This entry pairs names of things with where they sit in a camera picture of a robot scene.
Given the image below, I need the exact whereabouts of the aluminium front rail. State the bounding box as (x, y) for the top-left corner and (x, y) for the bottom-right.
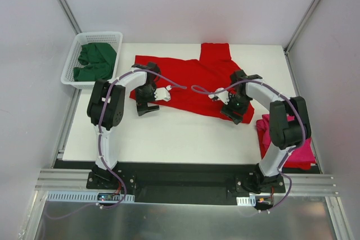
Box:
(35, 160), (340, 197)

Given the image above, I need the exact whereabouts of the white cable duct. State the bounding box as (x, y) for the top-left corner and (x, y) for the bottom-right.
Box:
(47, 191), (135, 204)
(236, 196), (256, 207)

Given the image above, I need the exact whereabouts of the folded red t shirt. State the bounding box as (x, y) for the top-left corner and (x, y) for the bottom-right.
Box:
(256, 126), (316, 170)

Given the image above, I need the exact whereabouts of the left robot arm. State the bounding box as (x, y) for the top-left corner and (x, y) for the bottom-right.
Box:
(87, 62), (161, 189)

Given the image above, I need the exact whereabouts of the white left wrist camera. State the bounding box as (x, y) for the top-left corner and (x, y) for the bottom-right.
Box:
(154, 85), (172, 102)

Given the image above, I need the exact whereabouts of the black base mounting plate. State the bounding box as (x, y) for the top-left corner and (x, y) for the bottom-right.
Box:
(55, 161), (285, 205)

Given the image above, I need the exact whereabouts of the folded pink t shirt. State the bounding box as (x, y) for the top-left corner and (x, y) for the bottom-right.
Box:
(256, 114), (316, 165)

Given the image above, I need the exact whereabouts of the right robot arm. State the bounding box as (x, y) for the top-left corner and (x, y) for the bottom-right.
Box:
(221, 70), (311, 194)

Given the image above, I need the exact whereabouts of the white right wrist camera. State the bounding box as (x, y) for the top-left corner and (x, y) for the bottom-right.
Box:
(208, 88), (230, 105)

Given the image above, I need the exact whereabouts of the right white cable duct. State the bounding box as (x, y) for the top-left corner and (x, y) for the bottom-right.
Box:
(236, 196), (256, 207)

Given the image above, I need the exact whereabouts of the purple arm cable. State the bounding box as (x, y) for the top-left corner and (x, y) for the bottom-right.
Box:
(44, 67), (188, 220)
(191, 79), (307, 218)

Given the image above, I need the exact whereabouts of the left white cable duct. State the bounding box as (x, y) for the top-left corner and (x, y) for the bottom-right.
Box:
(47, 191), (135, 204)

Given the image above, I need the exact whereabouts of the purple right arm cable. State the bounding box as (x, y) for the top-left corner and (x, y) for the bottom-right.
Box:
(191, 79), (307, 218)

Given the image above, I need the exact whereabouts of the white plastic basket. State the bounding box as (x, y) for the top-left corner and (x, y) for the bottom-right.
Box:
(61, 31), (123, 89)

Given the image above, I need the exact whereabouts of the right aluminium frame post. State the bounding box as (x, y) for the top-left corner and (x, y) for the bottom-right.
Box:
(284, 0), (322, 56)

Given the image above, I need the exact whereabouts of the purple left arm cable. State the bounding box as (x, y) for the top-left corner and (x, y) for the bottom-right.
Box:
(44, 67), (188, 220)

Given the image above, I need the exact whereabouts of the green t shirt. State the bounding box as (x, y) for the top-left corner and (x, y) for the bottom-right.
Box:
(73, 42), (116, 81)

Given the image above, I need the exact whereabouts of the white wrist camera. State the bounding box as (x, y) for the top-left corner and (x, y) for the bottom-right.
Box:
(154, 85), (172, 102)
(208, 88), (230, 105)

